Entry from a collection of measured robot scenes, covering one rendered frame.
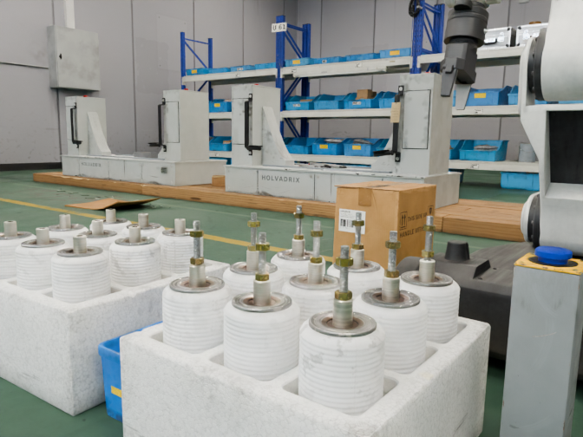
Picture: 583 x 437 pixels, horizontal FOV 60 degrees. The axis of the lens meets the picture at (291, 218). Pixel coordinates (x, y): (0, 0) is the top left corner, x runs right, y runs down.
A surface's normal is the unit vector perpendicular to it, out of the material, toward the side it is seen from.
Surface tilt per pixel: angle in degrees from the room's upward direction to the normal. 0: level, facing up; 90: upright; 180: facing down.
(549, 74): 112
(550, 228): 106
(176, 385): 90
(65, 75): 90
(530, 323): 90
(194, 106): 90
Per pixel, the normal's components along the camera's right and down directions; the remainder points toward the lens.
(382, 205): -0.64, 0.11
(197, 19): 0.80, 0.11
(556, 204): -0.53, 0.60
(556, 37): -0.54, -0.29
